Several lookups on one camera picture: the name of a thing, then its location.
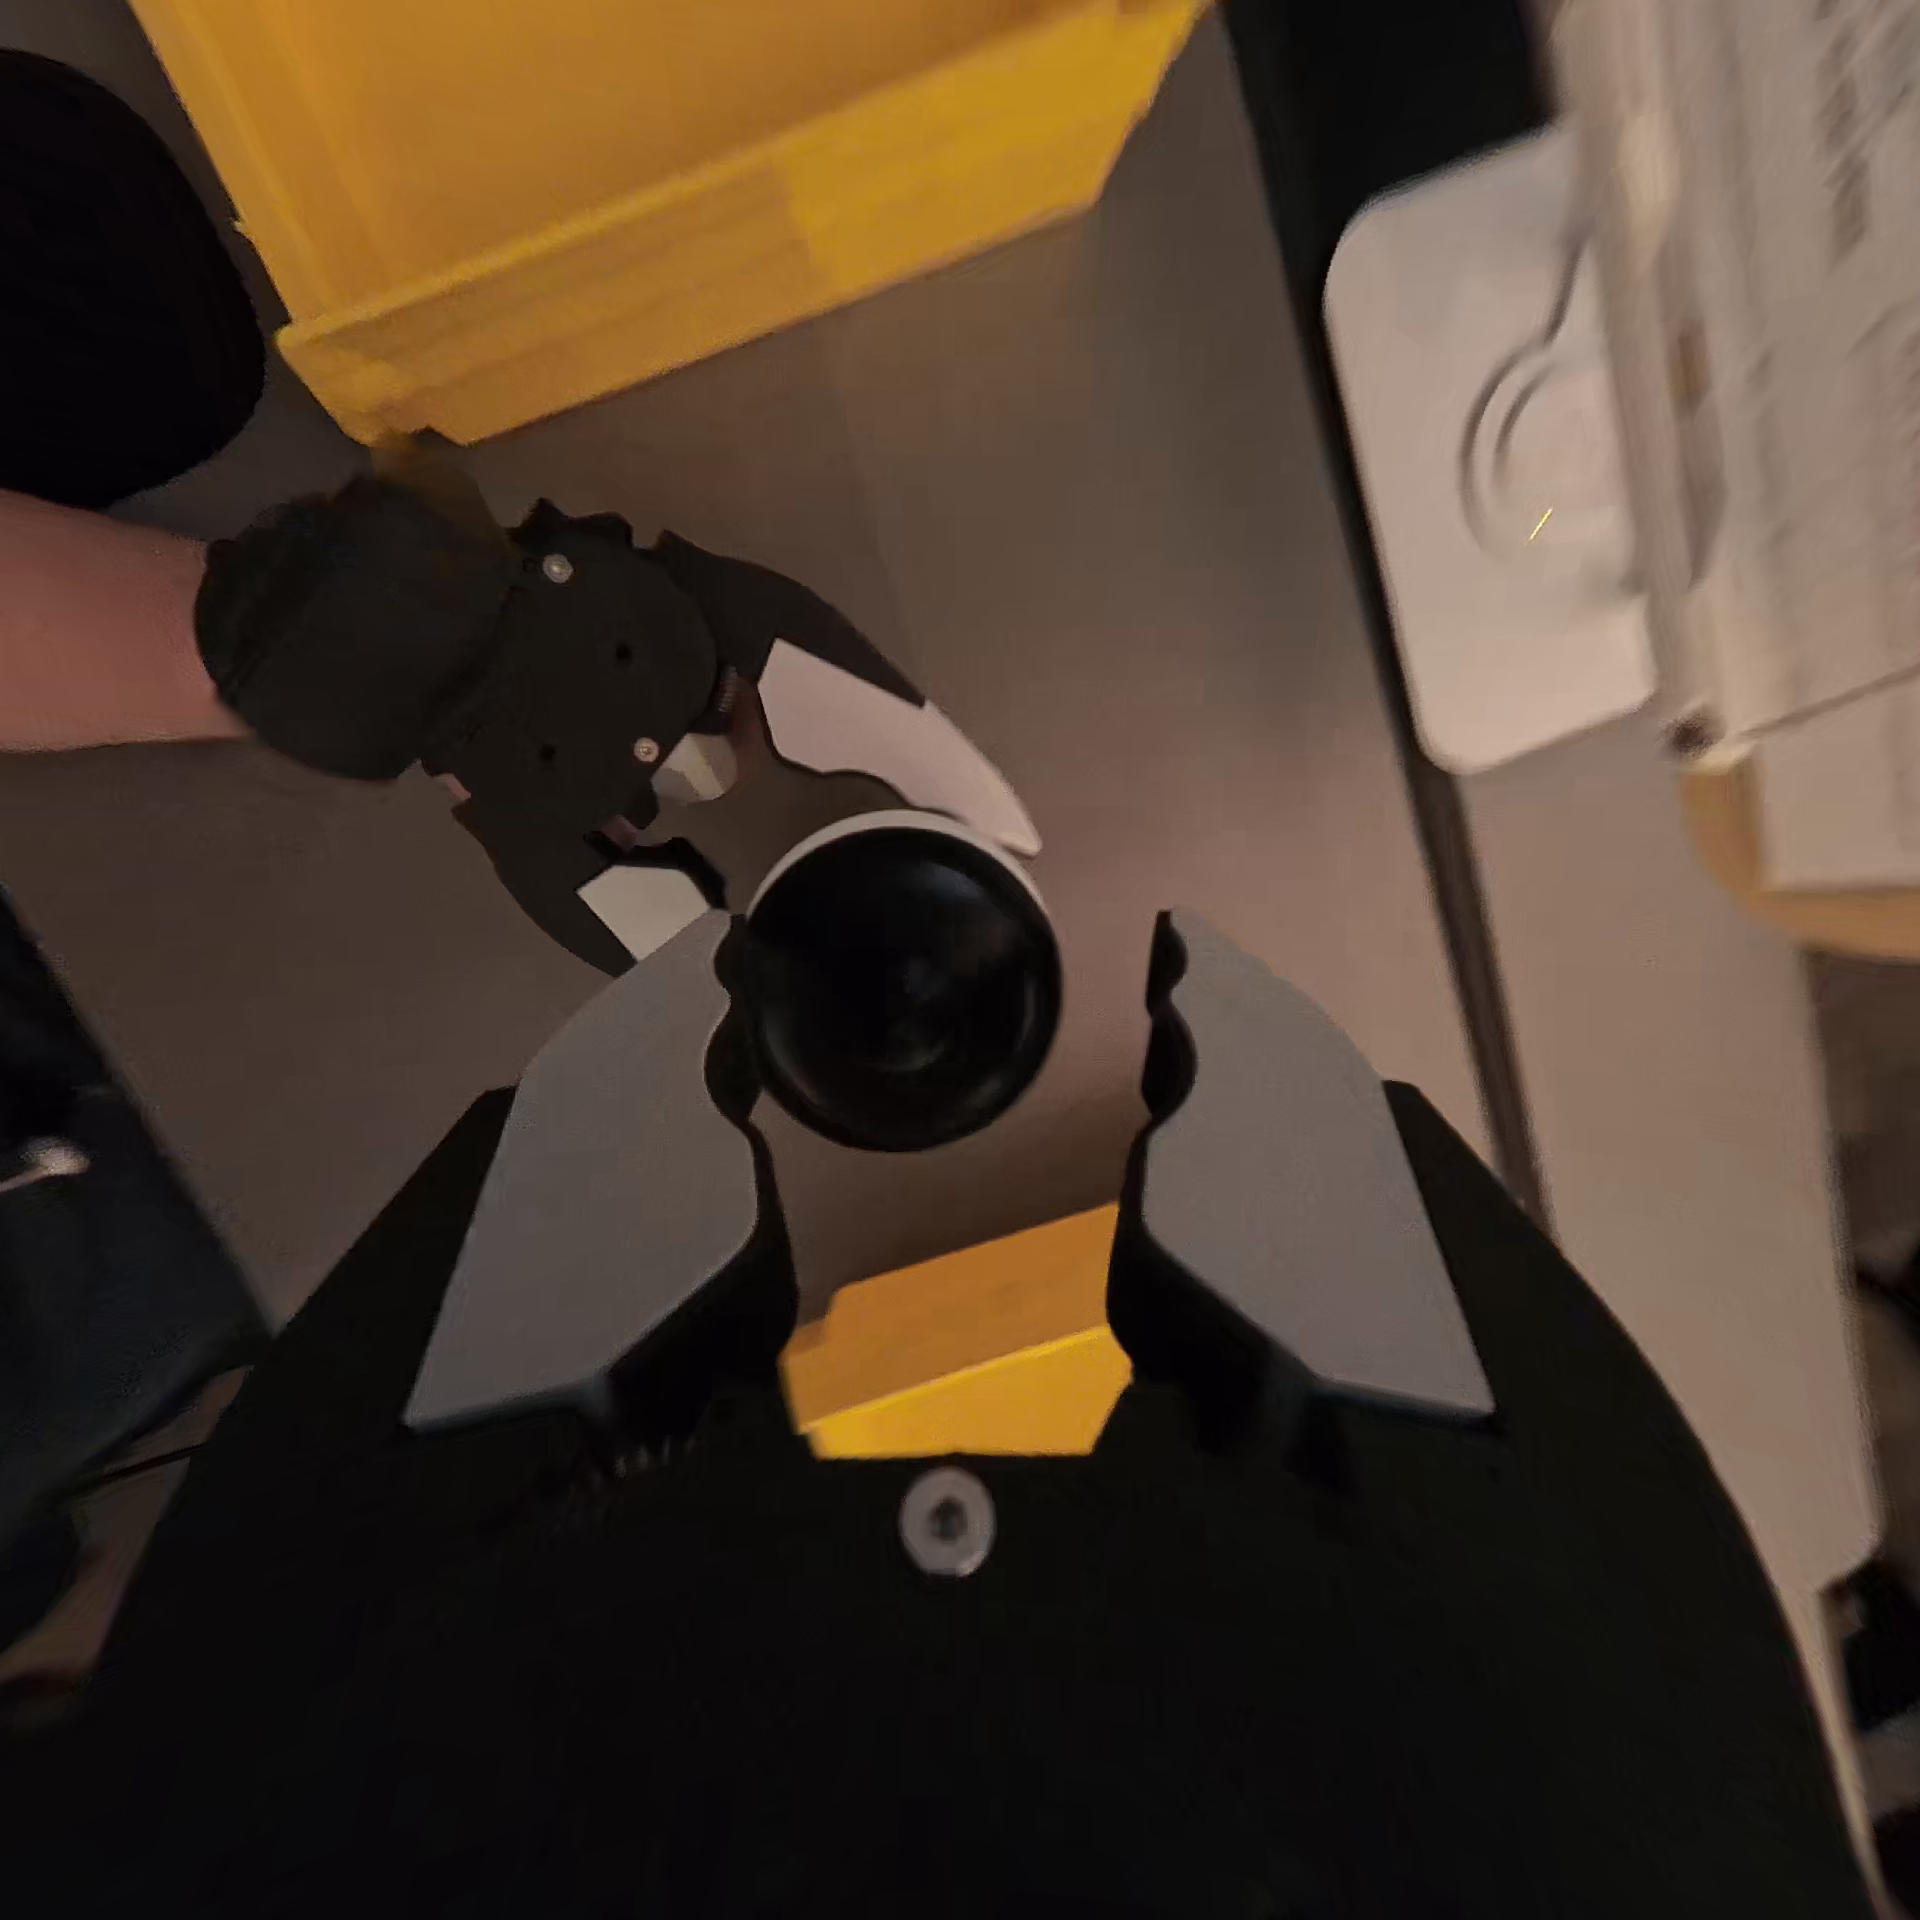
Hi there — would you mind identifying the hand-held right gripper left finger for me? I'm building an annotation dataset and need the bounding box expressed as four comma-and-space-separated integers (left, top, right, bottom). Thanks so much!
403, 907, 800, 1456

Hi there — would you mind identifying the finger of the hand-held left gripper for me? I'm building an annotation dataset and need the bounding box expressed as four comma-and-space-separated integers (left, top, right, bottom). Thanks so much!
652, 639, 1045, 860
577, 863, 723, 964

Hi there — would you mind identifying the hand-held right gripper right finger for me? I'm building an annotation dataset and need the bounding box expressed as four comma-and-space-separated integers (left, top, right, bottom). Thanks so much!
1107, 907, 1497, 1449

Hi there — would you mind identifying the white plastic bottle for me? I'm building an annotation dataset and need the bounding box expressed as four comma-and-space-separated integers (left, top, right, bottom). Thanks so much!
744, 809, 1051, 939

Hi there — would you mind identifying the black bottle lid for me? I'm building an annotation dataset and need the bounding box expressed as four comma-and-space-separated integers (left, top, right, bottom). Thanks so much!
744, 826, 1066, 1155

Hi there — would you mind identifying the yellow plastic bin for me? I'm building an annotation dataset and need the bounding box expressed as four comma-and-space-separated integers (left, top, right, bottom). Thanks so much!
780, 1200, 1133, 1460
129, 0, 1210, 453

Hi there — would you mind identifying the person's left forearm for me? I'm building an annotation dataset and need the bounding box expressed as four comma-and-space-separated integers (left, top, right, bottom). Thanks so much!
0, 488, 249, 753

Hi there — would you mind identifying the dark printed cloth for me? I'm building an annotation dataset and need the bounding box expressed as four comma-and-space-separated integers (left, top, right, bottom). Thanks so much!
0, 885, 280, 1652

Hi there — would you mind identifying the white stand base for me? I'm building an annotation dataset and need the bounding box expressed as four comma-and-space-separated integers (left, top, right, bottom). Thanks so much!
1323, 129, 1659, 775

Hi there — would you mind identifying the printed instruction sheet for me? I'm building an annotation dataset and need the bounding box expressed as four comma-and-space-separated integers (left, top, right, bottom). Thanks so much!
1553, 0, 1920, 903

